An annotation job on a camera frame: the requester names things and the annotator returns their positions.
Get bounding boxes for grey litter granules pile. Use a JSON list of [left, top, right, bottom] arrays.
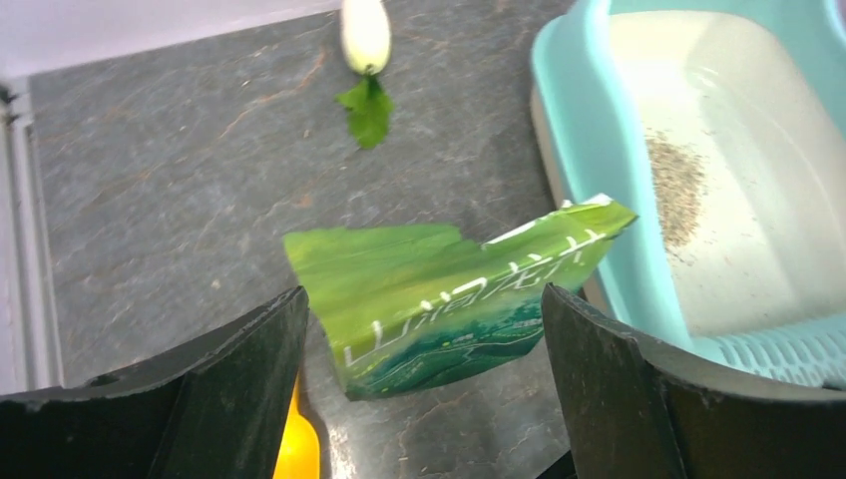
[[645, 129, 705, 253]]

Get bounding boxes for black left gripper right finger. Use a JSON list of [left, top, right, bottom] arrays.
[[542, 284, 845, 478]]

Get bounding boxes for orange plastic scoop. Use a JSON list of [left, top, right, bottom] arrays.
[[272, 376, 321, 479]]

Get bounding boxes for white toy radish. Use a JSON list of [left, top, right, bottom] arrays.
[[335, 0, 394, 149]]

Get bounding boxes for green litter bag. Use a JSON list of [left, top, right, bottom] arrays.
[[283, 194, 636, 401]]

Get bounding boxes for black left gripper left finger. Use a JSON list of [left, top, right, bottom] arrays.
[[1, 287, 309, 478]]

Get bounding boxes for teal plastic litter box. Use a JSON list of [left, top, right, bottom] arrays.
[[531, 1, 845, 386]]

